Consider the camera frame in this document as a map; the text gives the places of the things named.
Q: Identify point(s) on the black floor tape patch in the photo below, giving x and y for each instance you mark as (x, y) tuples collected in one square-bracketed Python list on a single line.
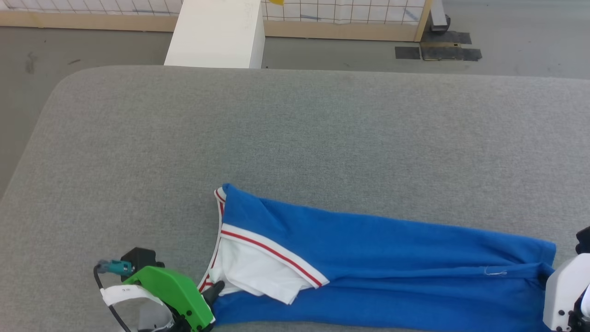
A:
[(407, 52), (454, 38), (472, 55)]

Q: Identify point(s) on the grey metal partition post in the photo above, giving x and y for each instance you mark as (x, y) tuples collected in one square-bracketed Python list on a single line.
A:
[(439, 16)]

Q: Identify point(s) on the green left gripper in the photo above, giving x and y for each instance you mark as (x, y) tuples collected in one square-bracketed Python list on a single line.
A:
[(175, 293)]

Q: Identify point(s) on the blue Lakers basketball jersey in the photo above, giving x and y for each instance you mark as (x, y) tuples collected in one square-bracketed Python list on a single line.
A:
[(368, 249)]

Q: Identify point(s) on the lemon print partition screen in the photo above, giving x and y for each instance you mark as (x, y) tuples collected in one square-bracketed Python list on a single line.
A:
[(345, 14)]

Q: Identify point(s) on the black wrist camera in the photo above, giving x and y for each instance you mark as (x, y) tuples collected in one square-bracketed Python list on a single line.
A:
[(138, 258), (584, 240)]

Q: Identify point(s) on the grey fabric sofa cushion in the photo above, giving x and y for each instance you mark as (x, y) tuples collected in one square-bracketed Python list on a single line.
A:
[(322, 129)]

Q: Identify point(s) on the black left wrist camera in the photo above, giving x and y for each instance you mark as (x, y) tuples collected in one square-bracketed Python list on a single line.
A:
[(138, 258)]

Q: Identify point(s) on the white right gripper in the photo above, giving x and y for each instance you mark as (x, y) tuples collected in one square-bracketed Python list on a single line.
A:
[(564, 290)]

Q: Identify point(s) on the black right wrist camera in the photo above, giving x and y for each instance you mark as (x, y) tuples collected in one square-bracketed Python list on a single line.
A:
[(584, 240)]

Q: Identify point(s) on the brass floor plate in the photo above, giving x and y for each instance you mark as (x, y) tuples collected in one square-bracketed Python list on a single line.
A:
[(440, 51)]

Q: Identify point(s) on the white rectangular box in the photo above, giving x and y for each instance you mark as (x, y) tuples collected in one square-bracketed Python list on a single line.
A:
[(216, 37)]

